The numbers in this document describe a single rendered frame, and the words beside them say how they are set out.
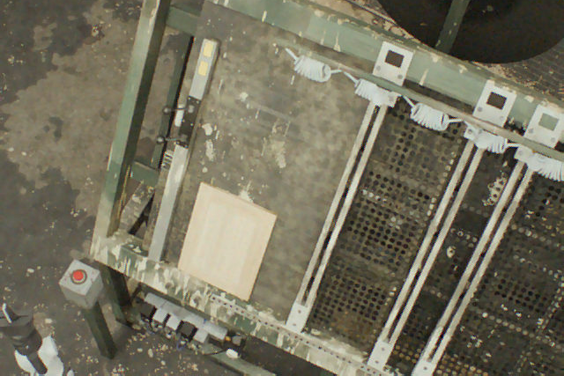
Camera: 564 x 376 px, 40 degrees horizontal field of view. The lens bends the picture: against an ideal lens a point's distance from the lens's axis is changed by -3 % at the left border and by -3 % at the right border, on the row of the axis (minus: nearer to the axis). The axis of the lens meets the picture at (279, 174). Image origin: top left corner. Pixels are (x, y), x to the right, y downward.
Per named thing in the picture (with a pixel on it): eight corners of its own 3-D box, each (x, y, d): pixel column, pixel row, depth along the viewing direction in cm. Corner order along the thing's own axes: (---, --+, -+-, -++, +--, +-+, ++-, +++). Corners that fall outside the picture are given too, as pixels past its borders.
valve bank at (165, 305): (129, 330, 334) (123, 309, 314) (146, 302, 341) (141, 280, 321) (234, 381, 326) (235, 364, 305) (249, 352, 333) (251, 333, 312)
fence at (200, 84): (152, 253, 320) (147, 257, 316) (208, 35, 277) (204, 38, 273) (162, 258, 319) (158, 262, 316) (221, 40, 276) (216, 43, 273)
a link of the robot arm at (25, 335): (-4, 305, 233) (11, 327, 242) (-12, 332, 226) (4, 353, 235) (34, 302, 232) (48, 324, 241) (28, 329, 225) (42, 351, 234)
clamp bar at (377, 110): (285, 315, 309) (265, 349, 288) (390, 34, 255) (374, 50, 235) (309, 326, 307) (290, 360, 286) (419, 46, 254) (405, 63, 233)
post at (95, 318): (100, 355, 386) (76, 297, 322) (107, 344, 389) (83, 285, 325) (111, 360, 385) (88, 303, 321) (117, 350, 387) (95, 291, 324)
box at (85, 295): (65, 300, 321) (57, 283, 305) (81, 276, 327) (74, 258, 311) (91, 313, 319) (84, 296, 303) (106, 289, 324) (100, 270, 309)
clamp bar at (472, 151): (366, 351, 303) (351, 388, 282) (489, 74, 250) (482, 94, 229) (389, 363, 301) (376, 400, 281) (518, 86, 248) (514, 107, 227)
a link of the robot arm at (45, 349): (41, 320, 242) (54, 340, 250) (10, 334, 240) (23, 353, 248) (49, 349, 234) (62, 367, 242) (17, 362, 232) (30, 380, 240)
